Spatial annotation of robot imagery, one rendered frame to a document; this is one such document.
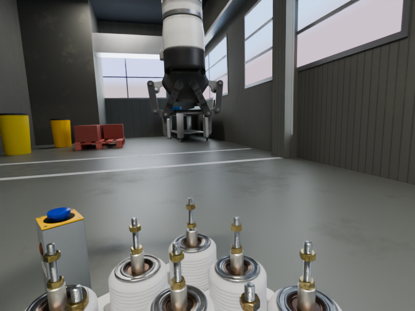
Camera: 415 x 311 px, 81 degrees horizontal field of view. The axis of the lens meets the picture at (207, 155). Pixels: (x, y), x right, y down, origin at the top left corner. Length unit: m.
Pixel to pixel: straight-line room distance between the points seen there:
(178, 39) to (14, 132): 4.90
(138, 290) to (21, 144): 4.94
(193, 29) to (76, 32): 6.96
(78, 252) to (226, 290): 0.30
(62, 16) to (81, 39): 0.62
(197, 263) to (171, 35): 0.40
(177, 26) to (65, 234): 0.42
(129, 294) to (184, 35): 0.42
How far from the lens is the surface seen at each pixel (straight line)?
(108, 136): 5.74
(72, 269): 0.58
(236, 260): 0.43
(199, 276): 0.51
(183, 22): 0.46
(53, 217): 0.56
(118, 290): 0.45
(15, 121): 5.24
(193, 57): 0.44
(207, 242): 0.52
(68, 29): 7.43
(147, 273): 0.45
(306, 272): 0.36
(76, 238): 0.56
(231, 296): 0.42
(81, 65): 7.18
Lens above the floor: 0.50
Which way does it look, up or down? 8 degrees down
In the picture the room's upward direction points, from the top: 2 degrees counter-clockwise
